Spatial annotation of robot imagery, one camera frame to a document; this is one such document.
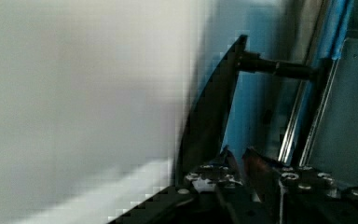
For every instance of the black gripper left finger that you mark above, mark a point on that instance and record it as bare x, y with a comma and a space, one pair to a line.
222, 170

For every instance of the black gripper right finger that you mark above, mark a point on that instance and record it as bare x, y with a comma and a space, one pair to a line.
266, 176

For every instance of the silver toaster oven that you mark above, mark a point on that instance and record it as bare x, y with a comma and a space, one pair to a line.
308, 114

